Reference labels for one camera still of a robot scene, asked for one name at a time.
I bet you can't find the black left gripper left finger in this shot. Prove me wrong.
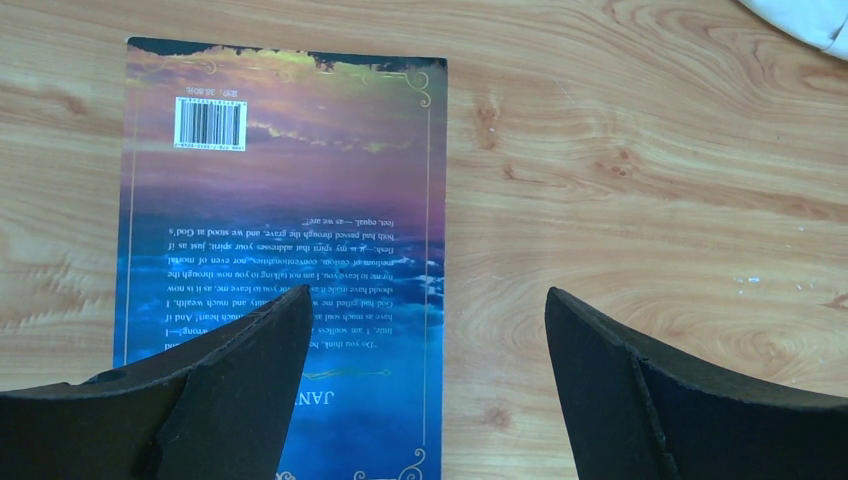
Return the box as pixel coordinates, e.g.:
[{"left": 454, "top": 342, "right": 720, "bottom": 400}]
[{"left": 1, "top": 286, "right": 313, "bottom": 479}]

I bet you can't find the blue sunset cover book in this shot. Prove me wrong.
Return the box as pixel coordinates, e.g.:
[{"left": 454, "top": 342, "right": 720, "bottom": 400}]
[{"left": 113, "top": 36, "right": 449, "bottom": 479}]

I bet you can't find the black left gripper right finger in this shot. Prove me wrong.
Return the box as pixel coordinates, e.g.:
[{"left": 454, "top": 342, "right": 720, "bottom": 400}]
[{"left": 545, "top": 287, "right": 847, "bottom": 479}]

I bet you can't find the cream canvas backpack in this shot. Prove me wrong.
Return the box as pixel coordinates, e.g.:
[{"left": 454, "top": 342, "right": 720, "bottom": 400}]
[{"left": 740, "top": 0, "right": 847, "bottom": 60}]

